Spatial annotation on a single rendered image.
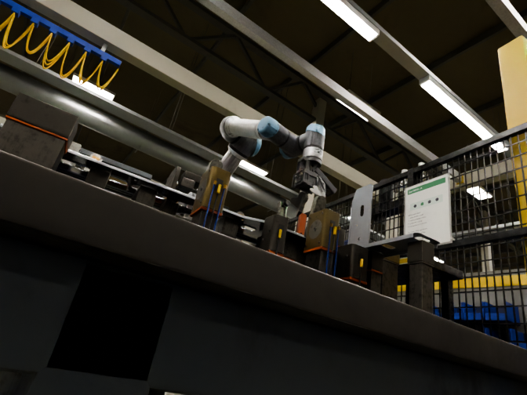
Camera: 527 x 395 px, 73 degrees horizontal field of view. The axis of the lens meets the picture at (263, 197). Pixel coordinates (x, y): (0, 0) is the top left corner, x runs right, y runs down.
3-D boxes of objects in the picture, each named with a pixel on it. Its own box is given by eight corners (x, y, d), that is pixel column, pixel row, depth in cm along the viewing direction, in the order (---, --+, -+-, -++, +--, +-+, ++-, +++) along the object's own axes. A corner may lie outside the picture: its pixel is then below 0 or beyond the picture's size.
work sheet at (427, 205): (452, 242, 135) (448, 172, 148) (403, 251, 154) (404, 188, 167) (455, 244, 136) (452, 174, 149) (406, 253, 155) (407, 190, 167)
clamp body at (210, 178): (177, 301, 75) (216, 160, 90) (162, 302, 85) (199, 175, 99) (205, 308, 78) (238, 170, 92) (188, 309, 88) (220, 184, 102)
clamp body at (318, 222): (317, 335, 87) (332, 204, 101) (289, 333, 96) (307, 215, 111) (338, 339, 89) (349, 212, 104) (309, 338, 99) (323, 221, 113)
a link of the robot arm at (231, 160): (176, 204, 184) (238, 117, 175) (199, 215, 193) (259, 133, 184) (180, 216, 175) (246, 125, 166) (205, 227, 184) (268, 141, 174)
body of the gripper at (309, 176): (290, 189, 129) (295, 160, 134) (310, 197, 133) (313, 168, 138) (303, 182, 123) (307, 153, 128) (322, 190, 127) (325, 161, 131)
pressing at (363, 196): (367, 263, 130) (372, 182, 144) (345, 267, 140) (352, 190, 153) (368, 264, 130) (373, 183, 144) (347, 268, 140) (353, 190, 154)
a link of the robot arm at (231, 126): (216, 108, 170) (276, 110, 131) (234, 121, 177) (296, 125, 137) (205, 129, 169) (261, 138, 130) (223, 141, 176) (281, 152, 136)
